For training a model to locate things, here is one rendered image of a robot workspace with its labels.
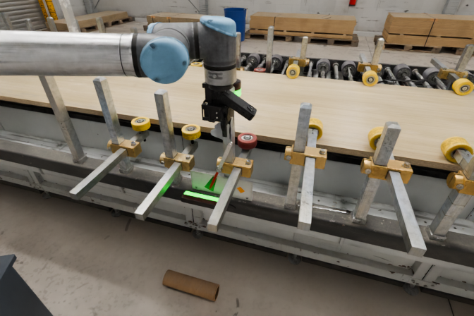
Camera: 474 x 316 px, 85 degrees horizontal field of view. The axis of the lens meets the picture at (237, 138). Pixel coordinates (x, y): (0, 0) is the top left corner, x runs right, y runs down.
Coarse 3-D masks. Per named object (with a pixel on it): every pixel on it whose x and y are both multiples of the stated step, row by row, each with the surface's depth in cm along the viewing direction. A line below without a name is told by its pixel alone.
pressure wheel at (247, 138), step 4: (240, 136) 106; (244, 136) 107; (248, 136) 106; (252, 136) 107; (256, 136) 106; (240, 140) 104; (244, 140) 104; (248, 140) 104; (252, 140) 104; (256, 140) 105; (240, 144) 104; (244, 144) 103; (248, 144) 103; (252, 144) 103; (256, 144) 106; (244, 148) 104; (248, 148) 104; (252, 148) 105
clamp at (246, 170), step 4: (220, 160) 99; (236, 160) 99; (240, 160) 99; (244, 160) 99; (252, 160) 99; (224, 164) 98; (228, 164) 97; (232, 164) 97; (236, 164) 97; (240, 164) 97; (244, 164) 97; (252, 164) 97; (224, 168) 99; (228, 168) 98; (232, 168) 98; (240, 168) 97; (244, 168) 96; (248, 168) 95; (252, 168) 98; (224, 172) 100; (228, 172) 99; (244, 172) 97; (248, 172) 97; (252, 172) 100; (244, 176) 98; (248, 176) 98
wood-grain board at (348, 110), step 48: (0, 96) 143; (96, 96) 142; (144, 96) 142; (192, 96) 142; (240, 96) 142; (288, 96) 142; (336, 96) 142; (384, 96) 142; (432, 96) 142; (288, 144) 107; (336, 144) 103; (432, 144) 103
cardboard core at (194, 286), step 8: (168, 272) 143; (176, 272) 144; (168, 280) 141; (176, 280) 140; (184, 280) 140; (192, 280) 140; (200, 280) 140; (176, 288) 140; (184, 288) 138; (192, 288) 137; (200, 288) 136; (208, 288) 136; (216, 288) 136; (200, 296) 137; (208, 296) 135; (216, 296) 139
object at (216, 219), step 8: (248, 152) 106; (232, 176) 93; (240, 176) 97; (232, 184) 89; (224, 192) 86; (232, 192) 88; (224, 200) 83; (216, 208) 80; (224, 208) 81; (216, 216) 78; (208, 224) 76; (216, 224) 75
